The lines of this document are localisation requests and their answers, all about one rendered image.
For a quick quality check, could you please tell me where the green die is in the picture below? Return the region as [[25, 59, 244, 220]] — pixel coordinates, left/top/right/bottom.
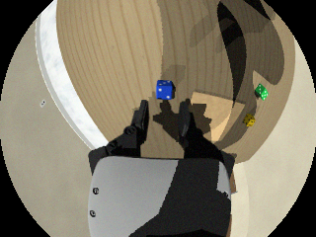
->
[[255, 83, 269, 100]]

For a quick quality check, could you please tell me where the blue die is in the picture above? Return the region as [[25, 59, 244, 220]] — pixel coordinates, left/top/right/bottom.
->
[[156, 80, 173, 100]]

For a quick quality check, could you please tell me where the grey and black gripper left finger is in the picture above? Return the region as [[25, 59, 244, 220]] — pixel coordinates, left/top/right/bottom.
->
[[88, 100, 149, 176]]

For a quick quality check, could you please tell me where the yellow die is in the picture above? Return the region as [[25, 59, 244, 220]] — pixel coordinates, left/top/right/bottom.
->
[[243, 114, 256, 126]]

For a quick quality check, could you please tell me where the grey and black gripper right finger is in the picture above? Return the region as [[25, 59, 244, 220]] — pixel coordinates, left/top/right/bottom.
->
[[178, 101, 235, 180]]

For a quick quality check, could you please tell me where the tan square mat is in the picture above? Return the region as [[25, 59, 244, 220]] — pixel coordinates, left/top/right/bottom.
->
[[189, 91, 245, 141]]

